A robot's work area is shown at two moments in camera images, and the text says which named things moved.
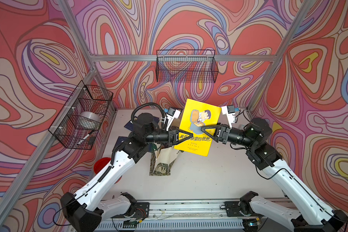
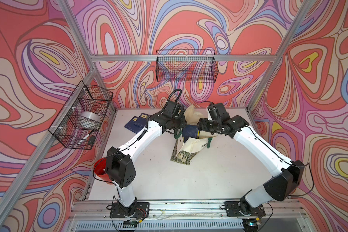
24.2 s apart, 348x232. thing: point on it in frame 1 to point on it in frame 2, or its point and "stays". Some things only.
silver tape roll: x=88 y=120 stays
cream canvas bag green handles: x=162 y=158 to x=184 y=152
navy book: x=120 y=139 to x=190 y=131
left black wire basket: x=78 y=124 stays
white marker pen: x=85 y=137 stays
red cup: x=99 y=163 stays
